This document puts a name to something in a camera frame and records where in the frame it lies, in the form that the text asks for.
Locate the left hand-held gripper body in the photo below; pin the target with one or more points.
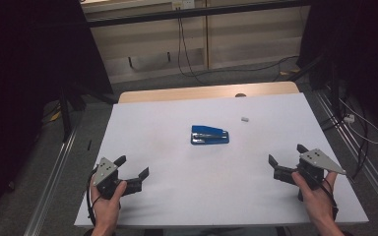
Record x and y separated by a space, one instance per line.
105 170

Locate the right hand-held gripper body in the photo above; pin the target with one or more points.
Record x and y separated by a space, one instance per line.
315 162

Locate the blue stapler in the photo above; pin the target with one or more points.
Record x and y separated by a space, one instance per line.
209 135

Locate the person's left hand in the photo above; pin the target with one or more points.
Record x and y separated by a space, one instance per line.
106 206

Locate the person's right hand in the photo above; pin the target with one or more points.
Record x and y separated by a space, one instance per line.
315 200

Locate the yellow floor tape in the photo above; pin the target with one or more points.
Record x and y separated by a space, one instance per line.
290 71

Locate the wooden table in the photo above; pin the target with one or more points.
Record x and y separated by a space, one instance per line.
183 93

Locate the black curtain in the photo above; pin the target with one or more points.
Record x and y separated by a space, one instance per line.
357 49
23 65

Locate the beige cabinet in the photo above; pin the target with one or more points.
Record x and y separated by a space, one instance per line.
242 42

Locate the black horizontal bar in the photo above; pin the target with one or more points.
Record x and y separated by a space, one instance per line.
190 13

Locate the metal floor rail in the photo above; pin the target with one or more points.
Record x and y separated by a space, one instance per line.
357 154
50 183

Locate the white wall outlet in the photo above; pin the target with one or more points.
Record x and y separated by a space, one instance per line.
183 4

